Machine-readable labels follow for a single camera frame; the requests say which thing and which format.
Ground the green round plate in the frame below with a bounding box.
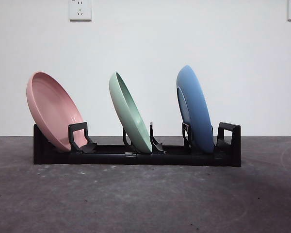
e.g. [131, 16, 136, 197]
[108, 71, 153, 154]

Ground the blue round plate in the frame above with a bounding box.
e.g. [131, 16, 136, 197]
[176, 65, 214, 154]

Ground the pink round plate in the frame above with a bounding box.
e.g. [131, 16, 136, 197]
[26, 71, 91, 152]

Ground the black plastic dish rack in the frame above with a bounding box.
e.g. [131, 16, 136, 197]
[32, 121, 242, 167]

